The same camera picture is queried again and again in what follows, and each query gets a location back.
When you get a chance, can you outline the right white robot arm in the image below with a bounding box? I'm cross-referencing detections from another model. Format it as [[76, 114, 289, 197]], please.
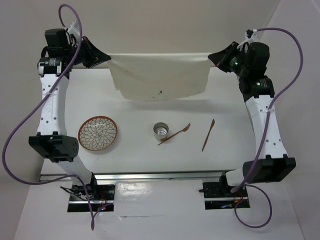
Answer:
[[208, 29, 296, 196]]

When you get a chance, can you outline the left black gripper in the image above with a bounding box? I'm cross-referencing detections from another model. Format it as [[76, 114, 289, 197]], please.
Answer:
[[63, 35, 109, 69]]

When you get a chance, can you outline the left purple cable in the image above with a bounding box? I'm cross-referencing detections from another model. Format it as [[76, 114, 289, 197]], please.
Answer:
[[1, 3, 97, 231]]

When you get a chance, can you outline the aluminium front rail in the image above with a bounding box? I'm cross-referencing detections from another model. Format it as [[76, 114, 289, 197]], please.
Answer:
[[39, 170, 251, 183]]

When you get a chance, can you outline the floral patterned ceramic plate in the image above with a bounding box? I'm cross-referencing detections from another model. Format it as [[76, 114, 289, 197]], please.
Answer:
[[77, 115, 118, 152]]

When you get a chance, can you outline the cream cloth placemat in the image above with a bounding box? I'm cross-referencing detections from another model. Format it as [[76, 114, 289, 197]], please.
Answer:
[[107, 52, 212, 101]]

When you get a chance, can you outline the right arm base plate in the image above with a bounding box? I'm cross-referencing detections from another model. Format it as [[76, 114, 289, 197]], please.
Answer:
[[198, 182, 250, 210]]

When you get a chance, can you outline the silver metal cup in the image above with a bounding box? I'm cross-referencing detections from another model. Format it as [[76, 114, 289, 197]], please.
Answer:
[[153, 122, 169, 142]]

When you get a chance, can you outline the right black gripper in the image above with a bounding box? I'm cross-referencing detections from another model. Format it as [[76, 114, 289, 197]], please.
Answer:
[[210, 41, 250, 77]]

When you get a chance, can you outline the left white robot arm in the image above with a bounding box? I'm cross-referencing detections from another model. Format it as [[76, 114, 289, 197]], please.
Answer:
[[28, 21, 111, 200]]

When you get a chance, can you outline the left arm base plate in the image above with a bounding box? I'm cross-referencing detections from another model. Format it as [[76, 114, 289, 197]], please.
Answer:
[[60, 184, 116, 213]]

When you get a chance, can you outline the copper knife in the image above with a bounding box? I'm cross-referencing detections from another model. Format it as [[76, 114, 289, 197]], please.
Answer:
[[201, 119, 216, 152]]

